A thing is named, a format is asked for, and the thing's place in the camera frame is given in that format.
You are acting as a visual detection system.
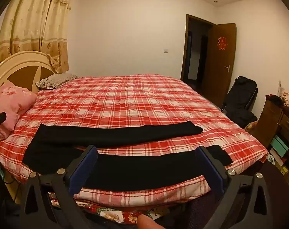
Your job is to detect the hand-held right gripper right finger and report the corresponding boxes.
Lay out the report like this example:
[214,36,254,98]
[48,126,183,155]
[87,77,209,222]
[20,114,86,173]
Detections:
[195,145,271,229]

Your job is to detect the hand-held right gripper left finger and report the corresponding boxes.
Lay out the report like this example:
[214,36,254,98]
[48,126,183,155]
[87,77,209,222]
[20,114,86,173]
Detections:
[19,145,98,229]

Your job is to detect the black pants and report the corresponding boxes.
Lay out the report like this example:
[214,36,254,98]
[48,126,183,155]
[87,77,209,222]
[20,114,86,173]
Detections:
[22,121,233,191]

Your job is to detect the person's right hand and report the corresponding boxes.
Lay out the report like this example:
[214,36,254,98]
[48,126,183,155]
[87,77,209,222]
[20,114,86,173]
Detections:
[137,214,165,229]

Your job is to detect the pink pillow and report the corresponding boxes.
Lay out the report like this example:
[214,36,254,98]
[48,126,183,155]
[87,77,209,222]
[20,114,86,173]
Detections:
[0,82,38,141]

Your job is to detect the colourful printed bed sheet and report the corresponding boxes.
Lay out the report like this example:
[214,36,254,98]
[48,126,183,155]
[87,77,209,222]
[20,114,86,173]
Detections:
[47,191,190,225]

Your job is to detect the cream wooden headboard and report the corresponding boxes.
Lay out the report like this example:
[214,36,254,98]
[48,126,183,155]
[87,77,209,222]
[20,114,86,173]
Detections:
[0,51,58,96]

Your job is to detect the striped grey pillow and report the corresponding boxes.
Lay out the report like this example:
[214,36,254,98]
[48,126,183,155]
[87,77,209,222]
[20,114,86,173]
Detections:
[36,73,79,90]

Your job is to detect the teal box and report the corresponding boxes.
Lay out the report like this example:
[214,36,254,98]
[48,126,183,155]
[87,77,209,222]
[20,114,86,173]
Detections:
[270,135,289,153]

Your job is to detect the wooden dresser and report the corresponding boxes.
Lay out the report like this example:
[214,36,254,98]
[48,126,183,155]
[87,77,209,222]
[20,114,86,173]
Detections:
[256,95,289,196]

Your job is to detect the black suitcase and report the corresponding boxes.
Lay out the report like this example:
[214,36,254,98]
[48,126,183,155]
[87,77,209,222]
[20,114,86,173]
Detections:
[221,76,258,129]

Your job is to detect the brown wooden door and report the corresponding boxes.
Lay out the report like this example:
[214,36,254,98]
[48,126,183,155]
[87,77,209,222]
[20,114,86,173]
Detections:
[202,23,237,105]

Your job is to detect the red plaid blanket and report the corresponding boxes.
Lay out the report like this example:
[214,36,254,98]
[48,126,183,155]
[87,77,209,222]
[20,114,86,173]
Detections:
[0,74,270,208]

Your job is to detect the beige floral curtain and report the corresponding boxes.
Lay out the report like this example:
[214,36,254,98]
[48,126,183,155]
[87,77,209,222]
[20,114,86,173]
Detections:
[0,0,75,74]

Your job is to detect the red paper door decoration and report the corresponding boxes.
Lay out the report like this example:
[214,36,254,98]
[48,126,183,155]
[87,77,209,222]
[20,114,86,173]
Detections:
[217,36,227,50]

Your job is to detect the dark wooden door frame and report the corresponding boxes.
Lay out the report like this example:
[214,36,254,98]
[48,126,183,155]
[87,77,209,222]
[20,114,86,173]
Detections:
[180,14,216,86]

